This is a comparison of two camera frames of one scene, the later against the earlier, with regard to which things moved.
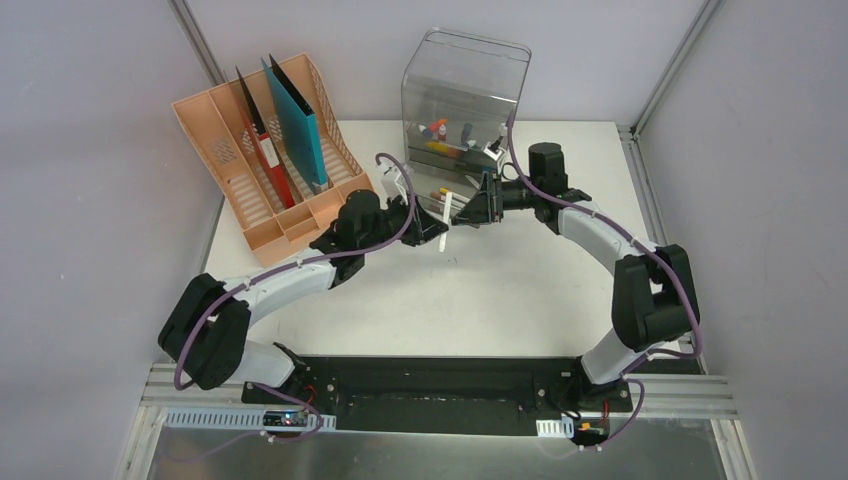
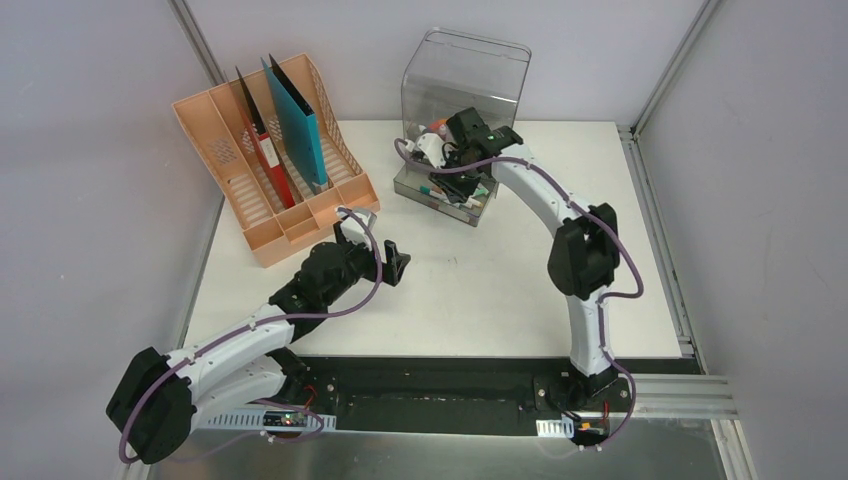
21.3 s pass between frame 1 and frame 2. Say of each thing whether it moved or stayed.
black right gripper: moved
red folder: stayed
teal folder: stayed
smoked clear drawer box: stayed
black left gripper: moved
